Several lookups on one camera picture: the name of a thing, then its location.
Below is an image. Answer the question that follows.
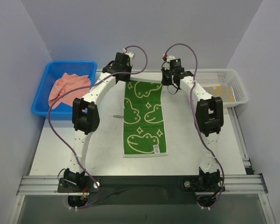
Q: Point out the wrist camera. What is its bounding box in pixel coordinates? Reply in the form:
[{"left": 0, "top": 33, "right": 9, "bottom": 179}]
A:
[
  {"left": 161, "top": 54, "right": 184, "bottom": 73},
  {"left": 122, "top": 48, "right": 135, "bottom": 66}
]

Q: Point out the white perforated plastic basket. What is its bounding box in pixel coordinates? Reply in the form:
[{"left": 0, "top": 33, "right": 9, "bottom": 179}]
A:
[{"left": 196, "top": 69, "right": 249, "bottom": 108}]

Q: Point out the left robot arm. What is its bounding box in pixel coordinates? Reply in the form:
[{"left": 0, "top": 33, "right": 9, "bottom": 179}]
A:
[{"left": 63, "top": 49, "right": 134, "bottom": 189}]

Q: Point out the blue plastic bin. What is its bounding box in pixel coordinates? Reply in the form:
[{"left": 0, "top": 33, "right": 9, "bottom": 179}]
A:
[{"left": 31, "top": 60, "right": 97, "bottom": 118}]

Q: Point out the pink towel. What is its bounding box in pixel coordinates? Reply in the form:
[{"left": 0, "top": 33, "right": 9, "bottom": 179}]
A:
[{"left": 48, "top": 73, "right": 91, "bottom": 110}]

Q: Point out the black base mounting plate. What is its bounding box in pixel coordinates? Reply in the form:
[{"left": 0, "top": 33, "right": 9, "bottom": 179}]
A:
[{"left": 57, "top": 175, "right": 224, "bottom": 207}]

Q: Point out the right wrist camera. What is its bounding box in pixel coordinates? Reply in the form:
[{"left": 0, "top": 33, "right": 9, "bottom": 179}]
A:
[{"left": 161, "top": 54, "right": 184, "bottom": 73}]

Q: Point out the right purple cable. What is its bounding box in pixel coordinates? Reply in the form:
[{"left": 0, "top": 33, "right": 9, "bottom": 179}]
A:
[{"left": 165, "top": 43, "right": 225, "bottom": 207}]

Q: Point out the cream green patterned towel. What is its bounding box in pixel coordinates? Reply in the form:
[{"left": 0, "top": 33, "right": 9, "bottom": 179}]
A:
[{"left": 123, "top": 81, "right": 168, "bottom": 158}]

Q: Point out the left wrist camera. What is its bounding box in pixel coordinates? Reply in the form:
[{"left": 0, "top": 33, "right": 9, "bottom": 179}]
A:
[{"left": 122, "top": 48, "right": 135, "bottom": 66}]

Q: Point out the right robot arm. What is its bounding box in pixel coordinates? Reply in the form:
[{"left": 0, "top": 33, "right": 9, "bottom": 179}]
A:
[{"left": 161, "top": 68, "right": 224, "bottom": 191}]

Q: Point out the yellow patterned towel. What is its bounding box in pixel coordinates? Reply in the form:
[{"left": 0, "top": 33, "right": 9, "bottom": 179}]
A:
[{"left": 205, "top": 85, "right": 236, "bottom": 103}]

